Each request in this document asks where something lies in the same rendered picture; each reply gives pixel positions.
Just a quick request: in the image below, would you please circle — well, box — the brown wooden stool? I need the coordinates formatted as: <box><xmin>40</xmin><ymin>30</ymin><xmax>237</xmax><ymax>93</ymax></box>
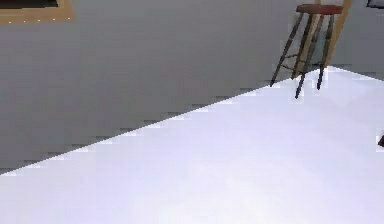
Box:
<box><xmin>269</xmin><ymin>3</ymin><xmax>344</xmax><ymax>100</ymax></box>

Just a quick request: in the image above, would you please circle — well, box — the wooden framed picture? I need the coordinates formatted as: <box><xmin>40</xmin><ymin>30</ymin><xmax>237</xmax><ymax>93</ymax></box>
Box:
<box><xmin>0</xmin><ymin>0</ymin><xmax>75</xmax><ymax>26</ymax></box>

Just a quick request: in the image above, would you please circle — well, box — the dark framed picture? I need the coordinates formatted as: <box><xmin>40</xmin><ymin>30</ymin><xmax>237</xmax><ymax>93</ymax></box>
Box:
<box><xmin>366</xmin><ymin>0</ymin><xmax>384</xmax><ymax>10</ymax></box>

